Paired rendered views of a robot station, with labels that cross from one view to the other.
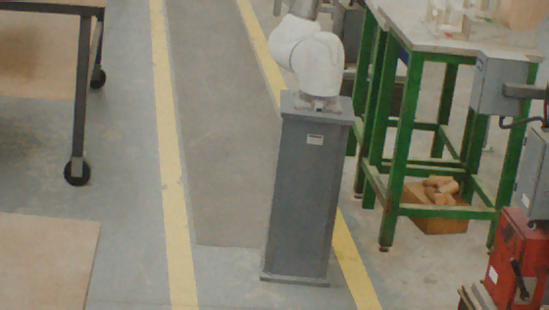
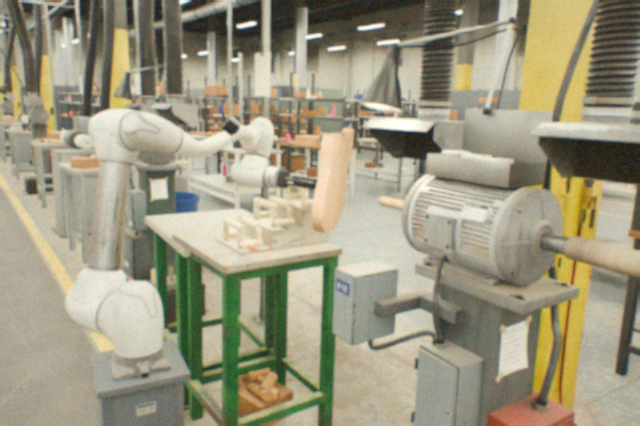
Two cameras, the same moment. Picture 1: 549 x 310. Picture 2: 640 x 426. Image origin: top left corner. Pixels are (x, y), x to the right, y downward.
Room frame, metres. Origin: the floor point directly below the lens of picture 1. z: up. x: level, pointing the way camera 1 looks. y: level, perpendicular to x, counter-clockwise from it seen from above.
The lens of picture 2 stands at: (2.06, 0.01, 1.57)
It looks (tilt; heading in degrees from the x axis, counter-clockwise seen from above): 11 degrees down; 335
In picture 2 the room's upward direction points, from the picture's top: 2 degrees clockwise
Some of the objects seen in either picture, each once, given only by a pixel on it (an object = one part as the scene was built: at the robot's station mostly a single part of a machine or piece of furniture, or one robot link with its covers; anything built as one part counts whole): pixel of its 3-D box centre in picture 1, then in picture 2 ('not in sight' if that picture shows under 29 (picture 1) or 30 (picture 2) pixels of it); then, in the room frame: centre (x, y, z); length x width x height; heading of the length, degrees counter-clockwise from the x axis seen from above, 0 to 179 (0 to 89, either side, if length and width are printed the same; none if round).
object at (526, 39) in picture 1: (513, 19); (301, 220); (4.35, -0.94, 1.02); 0.27 x 0.15 x 0.17; 10
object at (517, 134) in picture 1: (511, 160); (327, 345); (4.15, -1.01, 0.45); 0.05 x 0.05 x 0.90; 10
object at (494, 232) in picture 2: not in sight; (475, 225); (3.20, -0.99, 1.25); 0.41 x 0.27 x 0.26; 10
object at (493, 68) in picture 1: (512, 98); (386, 317); (3.24, -0.75, 0.99); 0.24 x 0.21 x 0.26; 10
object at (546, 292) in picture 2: not in sight; (492, 278); (3.14, -1.01, 1.11); 0.36 x 0.24 x 0.04; 10
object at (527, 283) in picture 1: (521, 283); not in sight; (2.97, -0.84, 0.47); 0.12 x 0.03 x 0.18; 100
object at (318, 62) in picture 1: (321, 61); (135, 315); (3.80, -0.13, 0.87); 0.18 x 0.16 x 0.22; 34
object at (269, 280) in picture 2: (474, 116); (270, 307); (4.69, -0.91, 0.45); 0.05 x 0.05 x 0.90; 10
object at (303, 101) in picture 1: (318, 99); (140, 357); (3.77, -0.14, 0.73); 0.22 x 0.18 x 0.06; 2
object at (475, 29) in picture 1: (478, 24); (273, 232); (4.33, -0.79, 0.98); 0.27 x 0.16 x 0.09; 10
